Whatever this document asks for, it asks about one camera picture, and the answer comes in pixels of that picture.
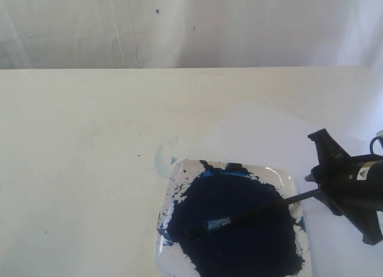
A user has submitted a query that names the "white backdrop cloth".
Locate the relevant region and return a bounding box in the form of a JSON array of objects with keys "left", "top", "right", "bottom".
[{"left": 1, "top": 0, "right": 382, "bottom": 69}]

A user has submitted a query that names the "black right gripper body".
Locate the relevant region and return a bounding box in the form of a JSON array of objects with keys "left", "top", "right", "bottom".
[{"left": 326, "top": 153, "right": 382, "bottom": 211}]

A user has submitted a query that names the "white square paint plate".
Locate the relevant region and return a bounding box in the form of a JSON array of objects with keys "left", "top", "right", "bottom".
[{"left": 154, "top": 160, "right": 312, "bottom": 276}]

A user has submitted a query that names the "white paper sheet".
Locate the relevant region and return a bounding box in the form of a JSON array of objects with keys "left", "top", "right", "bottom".
[{"left": 197, "top": 106, "right": 382, "bottom": 276}]

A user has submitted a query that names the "black paintbrush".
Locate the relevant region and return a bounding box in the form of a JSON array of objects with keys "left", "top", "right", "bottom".
[{"left": 185, "top": 188, "right": 320, "bottom": 239}]

